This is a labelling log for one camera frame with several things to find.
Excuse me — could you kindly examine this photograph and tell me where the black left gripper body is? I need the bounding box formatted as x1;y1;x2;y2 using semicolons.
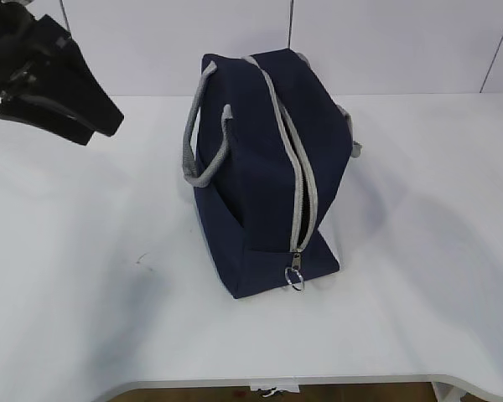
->
0;1;82;105

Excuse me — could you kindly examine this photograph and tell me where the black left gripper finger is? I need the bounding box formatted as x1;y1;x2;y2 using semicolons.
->
0;94;95;146
33;39;124;137

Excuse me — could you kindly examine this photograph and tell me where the navy blue lunch bag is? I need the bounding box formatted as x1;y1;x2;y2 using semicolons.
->
182;49;360;299

